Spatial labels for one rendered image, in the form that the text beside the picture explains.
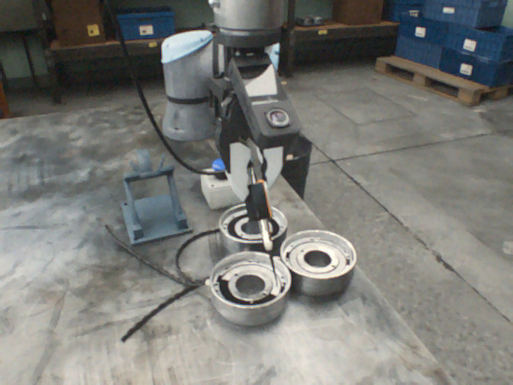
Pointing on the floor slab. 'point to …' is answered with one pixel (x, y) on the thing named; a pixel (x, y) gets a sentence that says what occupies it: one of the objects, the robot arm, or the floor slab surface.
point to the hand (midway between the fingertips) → (256, 193)
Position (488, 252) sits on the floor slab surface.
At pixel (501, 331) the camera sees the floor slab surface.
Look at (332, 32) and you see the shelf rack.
